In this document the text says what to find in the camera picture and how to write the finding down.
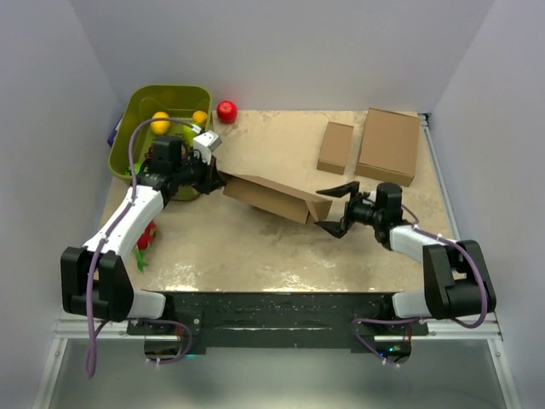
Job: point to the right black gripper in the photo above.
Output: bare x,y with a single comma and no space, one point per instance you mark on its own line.
338,228

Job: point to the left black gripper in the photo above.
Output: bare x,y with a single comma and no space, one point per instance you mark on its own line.
212,179

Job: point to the cardboard paper box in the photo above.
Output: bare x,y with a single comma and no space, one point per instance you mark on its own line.
276,198

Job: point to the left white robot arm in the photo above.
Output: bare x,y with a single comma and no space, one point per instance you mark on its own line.
94,279

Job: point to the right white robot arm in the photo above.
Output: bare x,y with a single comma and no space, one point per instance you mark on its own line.
456,282

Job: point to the small folded cardboard box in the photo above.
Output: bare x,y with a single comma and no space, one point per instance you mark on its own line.
335,148

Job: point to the large folded cardboard box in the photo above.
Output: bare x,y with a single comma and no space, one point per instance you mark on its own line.
389,147

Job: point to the green pear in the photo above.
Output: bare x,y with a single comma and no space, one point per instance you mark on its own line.
189,132

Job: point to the small orange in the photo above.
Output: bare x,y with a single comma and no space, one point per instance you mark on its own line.
200,118

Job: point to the yellow lemon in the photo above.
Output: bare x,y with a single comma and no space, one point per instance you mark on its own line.
160,123

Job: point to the red apple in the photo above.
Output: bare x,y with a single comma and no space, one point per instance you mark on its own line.
227,112

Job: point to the red dragon fruit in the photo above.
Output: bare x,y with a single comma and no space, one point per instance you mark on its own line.
143,244

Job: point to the green plastic basket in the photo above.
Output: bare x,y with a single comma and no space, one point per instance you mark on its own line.
179,101

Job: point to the purple white booklet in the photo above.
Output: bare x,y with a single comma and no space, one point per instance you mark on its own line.
114,132

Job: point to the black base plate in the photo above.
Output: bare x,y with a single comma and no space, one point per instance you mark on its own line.
198,321

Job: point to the right aluminium rail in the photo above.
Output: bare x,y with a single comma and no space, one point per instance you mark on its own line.
493,336

